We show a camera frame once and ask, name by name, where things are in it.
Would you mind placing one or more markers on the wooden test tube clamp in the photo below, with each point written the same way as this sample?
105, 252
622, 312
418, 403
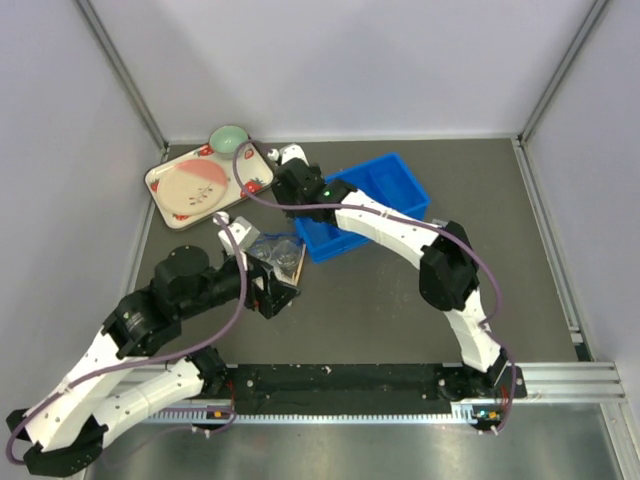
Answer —
300, 263

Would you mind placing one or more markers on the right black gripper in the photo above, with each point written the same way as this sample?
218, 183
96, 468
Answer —
280, 195

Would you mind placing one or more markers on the blue plastic divided bin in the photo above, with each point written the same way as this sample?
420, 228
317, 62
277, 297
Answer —
387, 180

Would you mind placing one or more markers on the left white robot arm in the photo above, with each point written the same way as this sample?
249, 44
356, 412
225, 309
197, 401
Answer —
70, 429

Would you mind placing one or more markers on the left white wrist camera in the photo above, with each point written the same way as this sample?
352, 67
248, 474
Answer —
238, 230

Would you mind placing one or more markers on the pink cream plate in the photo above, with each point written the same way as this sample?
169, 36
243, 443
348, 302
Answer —
192, 187

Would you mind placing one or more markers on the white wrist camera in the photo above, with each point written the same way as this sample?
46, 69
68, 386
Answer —
238, 230
286, 154

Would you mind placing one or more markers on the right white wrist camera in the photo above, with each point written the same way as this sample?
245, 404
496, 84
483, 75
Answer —
286, 154

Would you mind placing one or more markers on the green ceramic bowl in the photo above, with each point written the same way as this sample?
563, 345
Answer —
225, 140

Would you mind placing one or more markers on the blue rimmed safety goggles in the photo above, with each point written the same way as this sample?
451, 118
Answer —
262, 248

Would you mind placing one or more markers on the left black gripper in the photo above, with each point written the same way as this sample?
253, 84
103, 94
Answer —
275, 294

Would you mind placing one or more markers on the grey slotted cable duct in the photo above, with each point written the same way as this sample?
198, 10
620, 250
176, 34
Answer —
457, 414

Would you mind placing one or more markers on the clear glass flask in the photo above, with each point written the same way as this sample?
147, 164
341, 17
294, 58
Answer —
287, 255

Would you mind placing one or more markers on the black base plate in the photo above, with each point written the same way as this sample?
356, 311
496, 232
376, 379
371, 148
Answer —
349, 388

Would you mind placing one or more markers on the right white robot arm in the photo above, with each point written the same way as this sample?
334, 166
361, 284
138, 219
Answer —
447, 272

